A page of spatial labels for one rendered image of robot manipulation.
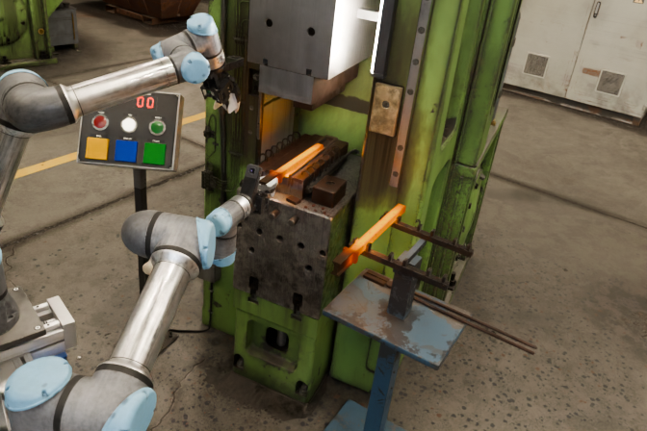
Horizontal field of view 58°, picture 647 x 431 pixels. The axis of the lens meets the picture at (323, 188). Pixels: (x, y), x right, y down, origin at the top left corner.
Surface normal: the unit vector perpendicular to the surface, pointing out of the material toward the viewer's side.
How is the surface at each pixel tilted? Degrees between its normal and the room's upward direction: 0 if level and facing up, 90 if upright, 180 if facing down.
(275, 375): 89
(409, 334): 0
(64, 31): 90
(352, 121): 90
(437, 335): 0
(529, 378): 0
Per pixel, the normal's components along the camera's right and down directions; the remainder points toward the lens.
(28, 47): 0.74, 0.38
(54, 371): -0.03, -0.90
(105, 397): 0.04, -0.68
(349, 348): -0.41, 0.38
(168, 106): 0.06, -0.04
